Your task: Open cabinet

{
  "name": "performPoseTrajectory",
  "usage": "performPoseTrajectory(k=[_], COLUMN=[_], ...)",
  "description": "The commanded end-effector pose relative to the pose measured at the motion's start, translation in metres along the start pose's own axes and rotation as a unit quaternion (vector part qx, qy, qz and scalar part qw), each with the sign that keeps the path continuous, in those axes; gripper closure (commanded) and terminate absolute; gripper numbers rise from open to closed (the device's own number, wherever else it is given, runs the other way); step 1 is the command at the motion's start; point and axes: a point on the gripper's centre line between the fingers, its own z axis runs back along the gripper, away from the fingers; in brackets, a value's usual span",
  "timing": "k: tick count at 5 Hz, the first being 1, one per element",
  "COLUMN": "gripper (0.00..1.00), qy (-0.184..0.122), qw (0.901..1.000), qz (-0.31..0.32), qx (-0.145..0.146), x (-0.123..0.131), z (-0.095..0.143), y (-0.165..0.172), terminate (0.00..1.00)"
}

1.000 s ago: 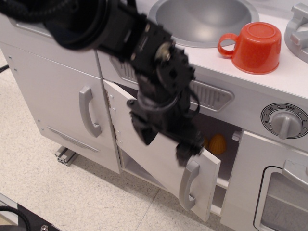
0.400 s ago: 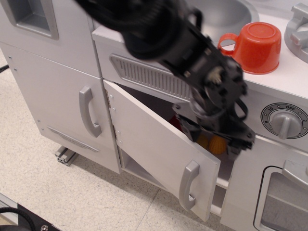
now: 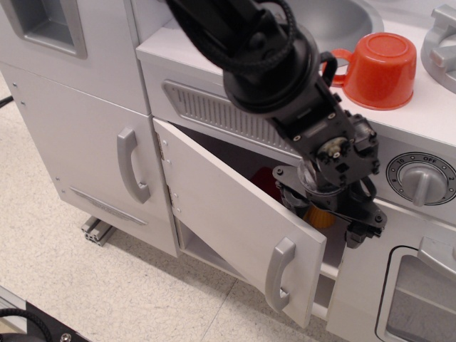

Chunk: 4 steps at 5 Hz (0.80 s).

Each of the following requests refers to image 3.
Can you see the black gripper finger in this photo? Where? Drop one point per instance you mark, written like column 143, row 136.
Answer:
column 293, row 201
column 356, row 234

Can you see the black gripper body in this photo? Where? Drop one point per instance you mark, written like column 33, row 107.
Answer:
column 355, row 203

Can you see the white cabinet door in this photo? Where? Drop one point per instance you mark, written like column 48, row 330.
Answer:
column 239, row 221

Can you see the silver cabinet door handle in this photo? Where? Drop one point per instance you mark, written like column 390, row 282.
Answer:
column 282, row 255

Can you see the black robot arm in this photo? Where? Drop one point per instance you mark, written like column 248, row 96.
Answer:
column 273, row 69

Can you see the yellow object inside cabinet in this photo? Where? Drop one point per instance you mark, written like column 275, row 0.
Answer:
column 319, row 218

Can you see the red object inside cabinet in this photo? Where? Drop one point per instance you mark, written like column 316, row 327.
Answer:
column 263, row 178

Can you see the white toy kitchen body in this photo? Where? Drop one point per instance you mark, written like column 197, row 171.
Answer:
column 350, row 282

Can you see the grey timer knob dial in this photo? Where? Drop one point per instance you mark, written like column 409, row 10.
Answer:
column 422, row 178

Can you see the toy oven door window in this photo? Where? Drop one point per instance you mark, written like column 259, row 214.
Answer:
column 417, row 302

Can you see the grey vent grille panel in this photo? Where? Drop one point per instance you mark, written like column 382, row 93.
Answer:
column 216, row 112

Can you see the orange plastic cup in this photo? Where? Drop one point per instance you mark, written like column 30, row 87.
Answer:
column 381, row 70

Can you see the grey toy faucet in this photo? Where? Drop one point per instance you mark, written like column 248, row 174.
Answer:
column 439, row 60

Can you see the silver toy sink bowl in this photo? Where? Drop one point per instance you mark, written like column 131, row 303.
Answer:
column 336, row 23

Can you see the silver fridge emblem badge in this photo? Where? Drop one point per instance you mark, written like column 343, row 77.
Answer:
column 108, row 207

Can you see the white toy fridge door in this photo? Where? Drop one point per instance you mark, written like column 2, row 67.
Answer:
column 75, row 134

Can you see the grey ice dispenser recess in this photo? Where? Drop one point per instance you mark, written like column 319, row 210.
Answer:
column 52, row 24

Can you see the silver oven door handle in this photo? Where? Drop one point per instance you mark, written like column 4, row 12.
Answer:
column 438, row 256

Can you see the silver fridge door handle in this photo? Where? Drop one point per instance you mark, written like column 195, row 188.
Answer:
column 126, row 143

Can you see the aluminium extrusion rail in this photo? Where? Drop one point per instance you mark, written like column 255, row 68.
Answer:
column 97, row 231

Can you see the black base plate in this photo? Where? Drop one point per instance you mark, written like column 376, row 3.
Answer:
column 22, row 321

